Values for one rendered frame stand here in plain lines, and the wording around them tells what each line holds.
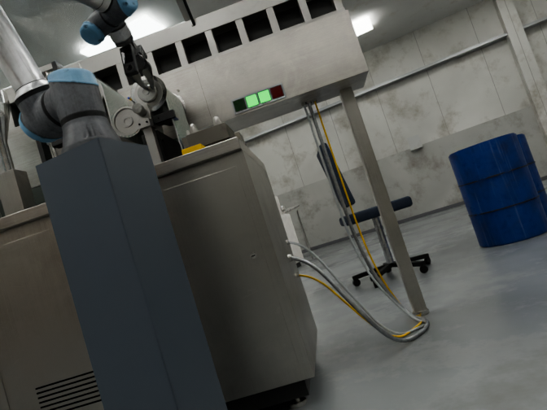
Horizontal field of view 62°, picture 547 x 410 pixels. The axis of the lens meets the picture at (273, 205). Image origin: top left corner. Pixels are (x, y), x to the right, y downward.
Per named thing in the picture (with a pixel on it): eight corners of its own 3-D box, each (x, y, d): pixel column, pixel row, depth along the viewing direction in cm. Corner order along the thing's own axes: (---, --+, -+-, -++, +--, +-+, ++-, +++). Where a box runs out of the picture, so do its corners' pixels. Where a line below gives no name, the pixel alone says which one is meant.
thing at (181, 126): (179, 143, 178) (165, 99, 179) (195, 152, 201) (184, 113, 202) (180, 142, 178) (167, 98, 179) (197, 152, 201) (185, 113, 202)
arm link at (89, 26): (92, 15, 140) (106, -3, 147) (72, 33, 146) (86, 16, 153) (112, 35, 144) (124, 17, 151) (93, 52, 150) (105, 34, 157)
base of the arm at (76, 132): (96, 141, 108) (85, 102, 109) (50, 163, 113) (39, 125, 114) (135, 147, 122) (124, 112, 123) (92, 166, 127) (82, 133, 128)
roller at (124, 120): (116, 140, 180) (108, 111, 181) (142, 150, 206) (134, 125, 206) (144, 130, 179) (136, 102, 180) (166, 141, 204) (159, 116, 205)
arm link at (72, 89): (75, 108, 110) (60, 56, 111) (47, 129, 118) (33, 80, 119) (116, 111, 120) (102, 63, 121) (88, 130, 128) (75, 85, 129)
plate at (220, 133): (190, 150, 173) (185, 135, 174) (215, 163, 213) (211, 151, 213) (229, 137, 172) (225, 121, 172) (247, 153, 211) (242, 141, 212)
